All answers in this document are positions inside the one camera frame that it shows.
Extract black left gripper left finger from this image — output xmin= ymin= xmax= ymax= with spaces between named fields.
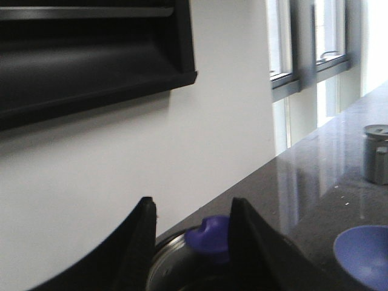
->
xmin=33 ymin=197 xmax=156 ymax=290

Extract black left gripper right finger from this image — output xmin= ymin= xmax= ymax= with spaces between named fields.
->
xmin=229 ymin=198 xmax=366 ymax=290

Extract blue bowl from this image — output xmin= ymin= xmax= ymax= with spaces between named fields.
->
xmin=333 ymin=225 xmax=387 ymax=290

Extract grey lidded jug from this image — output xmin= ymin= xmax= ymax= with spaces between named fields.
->
xmin=363 ymin=124 xmax=387 ymax=185

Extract grey framed window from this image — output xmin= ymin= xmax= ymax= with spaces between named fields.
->
xmin=266 ymin=1 xmax=363 ymax=153

